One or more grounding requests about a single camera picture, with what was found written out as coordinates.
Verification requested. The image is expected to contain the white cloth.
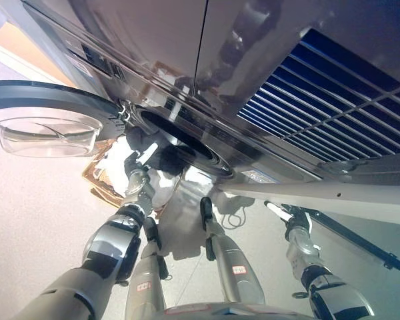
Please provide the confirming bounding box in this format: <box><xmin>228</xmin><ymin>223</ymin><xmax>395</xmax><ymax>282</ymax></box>
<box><xmin>99</xmin><ymin>136</ymin><xmax>184</xmax><ymax>209</ymax></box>

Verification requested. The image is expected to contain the dark front-load washing machine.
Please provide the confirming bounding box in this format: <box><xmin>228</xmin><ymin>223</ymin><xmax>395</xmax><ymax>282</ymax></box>
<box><xmin>21</xmin><ymin>0</ymin><xmax>324</xmax><ymax>186</ymax></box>

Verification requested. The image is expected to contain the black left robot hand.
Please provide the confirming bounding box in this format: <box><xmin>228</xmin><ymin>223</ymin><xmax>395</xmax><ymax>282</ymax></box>
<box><xmin>123</xmin><ymin>128</ymin><xmax>160</xmax><ymax>174</ymax></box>

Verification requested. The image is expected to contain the silver robot leg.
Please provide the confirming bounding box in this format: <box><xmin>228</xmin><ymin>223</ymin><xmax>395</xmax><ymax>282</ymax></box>
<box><xmin>124</xmin><ymin>233</ymin><xmax>170</xmax><ymax>320</ymax></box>
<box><xmin>204</xmin><ymin>221</ymin><xmax>266</xmax><ymax>306</ymax></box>

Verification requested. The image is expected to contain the black garment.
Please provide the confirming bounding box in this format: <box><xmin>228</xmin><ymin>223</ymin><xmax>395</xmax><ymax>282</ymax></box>
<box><xmin>158</xmin><ymin>146</ymin><xmax>189</xmax><ymax>176</ymax></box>

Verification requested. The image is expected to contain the black left robot foot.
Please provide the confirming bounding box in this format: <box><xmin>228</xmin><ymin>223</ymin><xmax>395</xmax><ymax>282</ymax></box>
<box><xmin>142</xmin><ymin>216</ymin><xmax>163</xmax><ymax>251</ymax></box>

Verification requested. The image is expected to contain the black pole stand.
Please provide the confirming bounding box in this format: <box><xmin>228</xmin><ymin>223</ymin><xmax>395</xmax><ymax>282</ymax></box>
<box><xmin>301</xmin><ymin>207</ymin><xmax>400</xmax><ymax>271</ymax></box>

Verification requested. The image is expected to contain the black robot foot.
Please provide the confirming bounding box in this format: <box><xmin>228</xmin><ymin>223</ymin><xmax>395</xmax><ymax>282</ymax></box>
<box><xmin>142</xmin><ymin>216</ymin><xmax>163</xmax><ymax>251</ymax></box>
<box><xmin>199</xmin><ymin>196</ymin><xmax>215</xmax><ymax>231</ymax></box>

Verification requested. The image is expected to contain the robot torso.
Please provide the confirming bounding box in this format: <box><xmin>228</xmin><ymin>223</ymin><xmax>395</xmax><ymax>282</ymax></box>
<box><xmin>153</xmin><ymin>301</ymin><xmax>316</xmax><ymax>320</ymax></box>

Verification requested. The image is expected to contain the slatted vent grille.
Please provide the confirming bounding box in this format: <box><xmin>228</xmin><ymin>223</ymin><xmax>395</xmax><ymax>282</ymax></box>
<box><xmin>236</xmin><ymin>28</ymin><xmax>400</xmax><ymax>164</ymax></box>

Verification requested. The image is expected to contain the washer label sticker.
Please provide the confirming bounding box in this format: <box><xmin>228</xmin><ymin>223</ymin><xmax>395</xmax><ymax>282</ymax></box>
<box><xmin>241</xmin><ymin>169</ymin><xmax>277</xmax><ymax>185</ymax></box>

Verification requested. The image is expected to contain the silver right robot leg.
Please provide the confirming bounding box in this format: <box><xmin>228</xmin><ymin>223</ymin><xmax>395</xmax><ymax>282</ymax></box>
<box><xmin>204</xmin><ymin>221</ymin><xmax>266</xmax><ymax>306</ymax></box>

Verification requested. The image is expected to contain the silver left robot leg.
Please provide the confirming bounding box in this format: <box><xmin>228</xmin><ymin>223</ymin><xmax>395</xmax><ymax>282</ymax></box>
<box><xmin>124</xmin><ymin>233</ymin><xmax>170</xmax><ymax>320</ymax></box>

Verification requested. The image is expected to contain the white side panel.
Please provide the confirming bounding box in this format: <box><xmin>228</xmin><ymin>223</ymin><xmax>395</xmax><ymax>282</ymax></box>
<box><xmin>215</xmin><ymin>155</ymin><xmax>400</xmax><ymax>228</ymax></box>

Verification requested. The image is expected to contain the black right robot foot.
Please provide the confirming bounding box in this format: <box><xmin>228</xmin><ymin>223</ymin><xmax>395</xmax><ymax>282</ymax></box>
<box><xmin>199</xmin><ymin>196</ymin><xmax>215</xmax><ymax>231</ymax></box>

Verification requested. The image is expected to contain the round glass washer door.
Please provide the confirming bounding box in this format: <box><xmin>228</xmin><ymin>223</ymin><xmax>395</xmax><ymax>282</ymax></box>
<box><xmin>0</xmin><ymin>79</ymin><xmax>131</xmax><ymax>159</ymax></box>

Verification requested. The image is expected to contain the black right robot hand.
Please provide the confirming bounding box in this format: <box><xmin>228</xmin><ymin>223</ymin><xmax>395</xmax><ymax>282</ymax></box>
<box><xmin>264</xmin><ymin>201</ymin><xmax>311</xmax><ymax>231</ymax></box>

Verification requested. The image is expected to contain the brown wicker laundry basket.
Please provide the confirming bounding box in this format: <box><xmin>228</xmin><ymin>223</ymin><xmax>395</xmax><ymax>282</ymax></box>
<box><xmin>81</xmin><ymin>138</ymin><xmax>164</xmax><ymax>218</ymax></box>

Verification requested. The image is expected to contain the grey vertical cabinet panel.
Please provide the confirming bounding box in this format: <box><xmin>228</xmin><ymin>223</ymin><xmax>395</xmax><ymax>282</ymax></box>
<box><xmin>0</xmin><ymin>0</ymin><xmax>101</xmax><ymax>97</ymax></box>

